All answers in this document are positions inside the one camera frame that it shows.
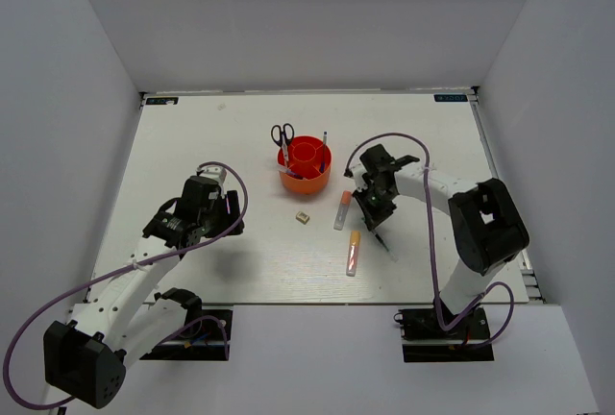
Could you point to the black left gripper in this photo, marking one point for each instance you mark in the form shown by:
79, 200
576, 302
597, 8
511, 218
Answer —
231, 219

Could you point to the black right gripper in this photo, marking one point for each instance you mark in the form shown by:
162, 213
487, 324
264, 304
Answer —
374, 217

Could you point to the orange cap highlighter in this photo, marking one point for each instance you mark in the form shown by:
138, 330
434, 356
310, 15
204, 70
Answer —
342, 211

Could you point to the yellow cap highlighter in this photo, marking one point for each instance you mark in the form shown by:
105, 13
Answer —
352, 258

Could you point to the green gel pen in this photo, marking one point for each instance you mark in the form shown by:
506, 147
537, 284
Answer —
385, 246

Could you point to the dark blue refill pen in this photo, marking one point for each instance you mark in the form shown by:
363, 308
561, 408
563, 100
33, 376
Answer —
323, 165

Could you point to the tan barcode eraser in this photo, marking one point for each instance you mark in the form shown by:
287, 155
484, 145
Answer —
302, 217

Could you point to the black handled scissors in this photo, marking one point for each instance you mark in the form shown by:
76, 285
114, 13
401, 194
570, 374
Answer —
283, 135

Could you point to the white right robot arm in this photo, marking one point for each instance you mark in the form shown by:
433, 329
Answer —
487, 227

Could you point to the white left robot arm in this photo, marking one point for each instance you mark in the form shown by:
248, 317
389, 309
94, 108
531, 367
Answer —
88, 357

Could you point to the orange round organizer container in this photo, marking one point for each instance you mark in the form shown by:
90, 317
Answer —
302, 175

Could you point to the right corner label sticker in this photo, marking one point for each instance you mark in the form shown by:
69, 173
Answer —
450, 98

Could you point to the corner label sticker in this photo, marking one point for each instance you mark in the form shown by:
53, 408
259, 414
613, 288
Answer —
450, 98
161, 101

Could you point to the left corner label sticker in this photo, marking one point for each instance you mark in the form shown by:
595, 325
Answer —
161, 101

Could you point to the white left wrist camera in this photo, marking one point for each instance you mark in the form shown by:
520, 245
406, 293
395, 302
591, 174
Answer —
216, 173

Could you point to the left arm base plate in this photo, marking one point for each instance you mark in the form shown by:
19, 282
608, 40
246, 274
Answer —
203, 342

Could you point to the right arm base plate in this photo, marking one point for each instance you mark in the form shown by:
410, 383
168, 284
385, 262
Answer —
423, 341

